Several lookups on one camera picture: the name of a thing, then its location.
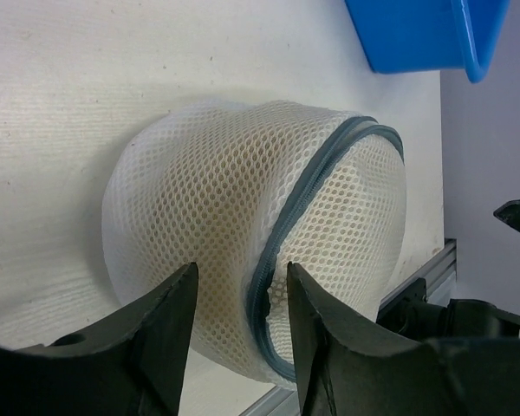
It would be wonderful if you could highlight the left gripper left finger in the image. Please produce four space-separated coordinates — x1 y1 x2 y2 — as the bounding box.
0 263 198 415

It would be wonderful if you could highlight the white mesh laundry bag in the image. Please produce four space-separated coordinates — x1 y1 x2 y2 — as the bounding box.
101 101 406 388

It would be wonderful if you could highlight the blue plastic tub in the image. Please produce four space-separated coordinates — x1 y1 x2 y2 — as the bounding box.
346 0 510 83

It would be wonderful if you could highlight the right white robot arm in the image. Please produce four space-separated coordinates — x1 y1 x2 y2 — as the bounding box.
377 243 520 341

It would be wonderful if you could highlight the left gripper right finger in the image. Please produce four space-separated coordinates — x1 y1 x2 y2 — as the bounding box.
287 263 520 415

